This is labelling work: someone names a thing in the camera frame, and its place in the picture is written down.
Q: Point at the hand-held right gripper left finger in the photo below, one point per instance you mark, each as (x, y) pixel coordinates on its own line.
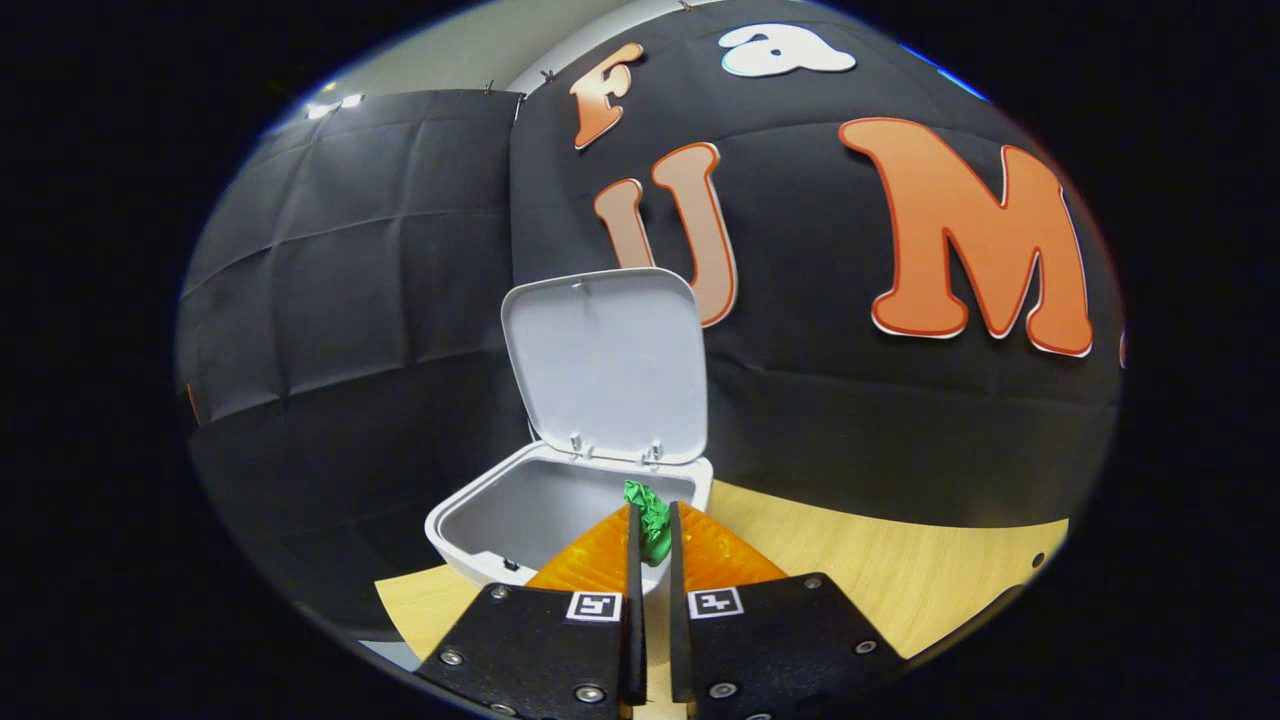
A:
(637, 650)

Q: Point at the white desktop garbage bin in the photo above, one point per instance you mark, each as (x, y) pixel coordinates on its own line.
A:
(600, 370)

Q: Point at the wooden desktop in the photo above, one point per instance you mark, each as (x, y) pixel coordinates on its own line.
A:
(900, 580)

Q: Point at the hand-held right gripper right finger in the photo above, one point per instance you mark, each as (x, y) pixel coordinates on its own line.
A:
(680, 640)

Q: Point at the green paper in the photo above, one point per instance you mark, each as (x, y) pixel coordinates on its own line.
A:
(655, 530)

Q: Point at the black backdrop cloth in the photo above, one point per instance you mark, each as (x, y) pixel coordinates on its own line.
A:
(350, 300)

